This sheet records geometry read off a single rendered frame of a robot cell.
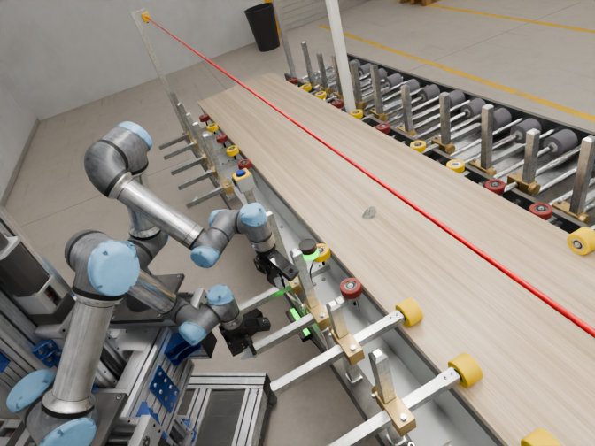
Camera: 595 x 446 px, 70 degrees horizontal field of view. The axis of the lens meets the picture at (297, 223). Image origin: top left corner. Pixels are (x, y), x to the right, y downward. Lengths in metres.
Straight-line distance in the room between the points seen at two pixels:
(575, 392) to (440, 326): 0.38
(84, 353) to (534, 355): 1.19
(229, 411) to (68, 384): 1.22
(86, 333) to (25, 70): 8.15
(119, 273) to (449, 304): 1.02
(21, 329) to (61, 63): 7.74
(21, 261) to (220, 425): 1.28
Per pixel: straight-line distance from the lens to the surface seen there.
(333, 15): 2.71
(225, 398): 2.32
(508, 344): 1.43
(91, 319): 1.11
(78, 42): 8.90
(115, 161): 1.30
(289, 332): 1.57
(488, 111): 2.08
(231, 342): 1.49
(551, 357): 1.43
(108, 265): 1.04
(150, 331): 1.71
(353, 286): 1.59
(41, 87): 9.13
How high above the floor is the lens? 2.06
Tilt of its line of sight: 37 degrees down
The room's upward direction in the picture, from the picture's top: 18 degrees counter-clockwise
